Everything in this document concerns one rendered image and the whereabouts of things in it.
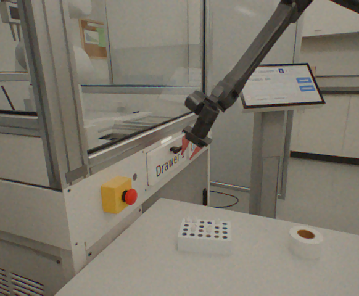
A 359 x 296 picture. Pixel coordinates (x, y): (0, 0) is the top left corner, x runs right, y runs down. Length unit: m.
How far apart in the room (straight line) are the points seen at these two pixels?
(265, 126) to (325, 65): 2.72
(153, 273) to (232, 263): 0.17
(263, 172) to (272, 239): 1.16
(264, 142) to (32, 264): 1.42
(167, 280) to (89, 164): 0.30
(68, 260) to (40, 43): 0.46
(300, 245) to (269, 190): 1.27
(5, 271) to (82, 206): 0.35
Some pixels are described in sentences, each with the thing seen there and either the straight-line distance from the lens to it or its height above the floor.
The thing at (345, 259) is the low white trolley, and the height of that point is 0.76.
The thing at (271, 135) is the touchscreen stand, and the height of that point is 0.76.
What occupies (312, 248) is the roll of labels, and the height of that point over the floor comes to 0.79.
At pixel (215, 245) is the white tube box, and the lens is 0.67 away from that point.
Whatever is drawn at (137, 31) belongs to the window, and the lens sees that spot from 0.85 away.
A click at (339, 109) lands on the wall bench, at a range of 3.81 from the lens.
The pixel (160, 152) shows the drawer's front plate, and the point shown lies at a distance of 0.89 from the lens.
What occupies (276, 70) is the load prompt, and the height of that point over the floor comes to 1.16.
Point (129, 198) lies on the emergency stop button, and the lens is 0.67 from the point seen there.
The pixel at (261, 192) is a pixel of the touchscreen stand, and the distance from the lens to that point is 1.93.
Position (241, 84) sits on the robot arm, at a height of 1.12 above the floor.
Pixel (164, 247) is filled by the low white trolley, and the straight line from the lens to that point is 0.70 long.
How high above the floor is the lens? 1.17
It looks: 16 degrees down
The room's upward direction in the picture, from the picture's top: 1 degrees counter-clockwise
